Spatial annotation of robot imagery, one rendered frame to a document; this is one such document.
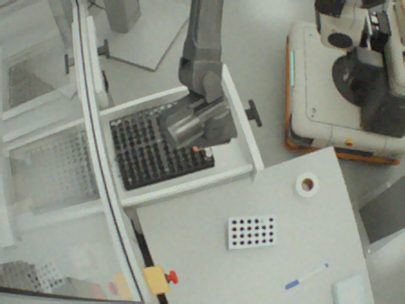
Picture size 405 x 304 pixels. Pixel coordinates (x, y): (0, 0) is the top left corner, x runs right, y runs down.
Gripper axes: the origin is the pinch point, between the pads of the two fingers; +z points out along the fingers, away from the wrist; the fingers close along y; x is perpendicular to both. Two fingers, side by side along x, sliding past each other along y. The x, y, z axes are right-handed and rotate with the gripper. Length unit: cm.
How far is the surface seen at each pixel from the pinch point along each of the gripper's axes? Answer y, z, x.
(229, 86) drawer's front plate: -9.6, 3.9, -14.3
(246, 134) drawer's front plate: -10.0, 3.8, -1.3
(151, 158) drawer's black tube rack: 11.9, 11.5, -2.9
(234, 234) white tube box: -3.9, 18.3, 19.0
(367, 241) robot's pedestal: -79, 90, 34
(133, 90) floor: 11, 99, -67
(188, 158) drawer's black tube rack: 3.8, 7.5, 0.3
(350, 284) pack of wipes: -32, 14, 45
